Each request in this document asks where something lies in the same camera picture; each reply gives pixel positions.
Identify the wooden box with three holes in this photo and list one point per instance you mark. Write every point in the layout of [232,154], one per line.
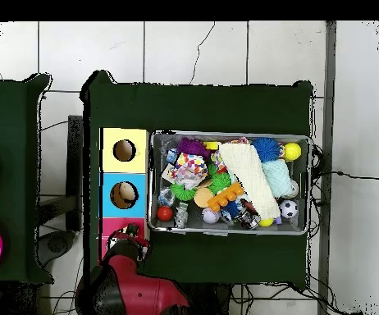
[140,157]

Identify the cream waffle cloth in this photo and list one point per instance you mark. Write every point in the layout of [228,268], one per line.
[248,177]

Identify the mint green waffle cloth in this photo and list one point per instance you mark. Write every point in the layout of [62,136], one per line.
[278,177]

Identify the dark green tablecloth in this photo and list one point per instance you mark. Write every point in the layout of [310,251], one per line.
[196,108]
[9,131]

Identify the polka dot paper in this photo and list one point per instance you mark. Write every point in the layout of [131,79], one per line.
[189,170]

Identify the purple spiky monster toy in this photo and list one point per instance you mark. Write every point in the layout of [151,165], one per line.
[192,147]

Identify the small soccer ball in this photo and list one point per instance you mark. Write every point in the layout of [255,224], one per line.
[288,209]

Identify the green spiky rubber ball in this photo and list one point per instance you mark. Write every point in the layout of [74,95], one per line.
[220,182]

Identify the small red ball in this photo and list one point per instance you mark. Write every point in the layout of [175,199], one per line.
[165,213]

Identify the black upright panel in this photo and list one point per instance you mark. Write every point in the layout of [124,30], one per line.
[74,170]

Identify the yellow ball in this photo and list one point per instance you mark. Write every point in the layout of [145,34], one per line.
[292,151]

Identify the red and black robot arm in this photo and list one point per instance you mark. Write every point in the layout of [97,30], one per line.
[133,288]

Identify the dark grey rounded base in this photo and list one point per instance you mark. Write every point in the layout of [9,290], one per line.
[56,244]

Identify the blue spiky rubber ball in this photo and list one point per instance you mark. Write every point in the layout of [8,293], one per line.
[266,149]

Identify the orange toy building brick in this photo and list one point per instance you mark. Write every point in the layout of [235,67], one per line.
[225,197]

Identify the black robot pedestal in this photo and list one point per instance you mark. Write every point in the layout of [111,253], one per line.
[215,298]

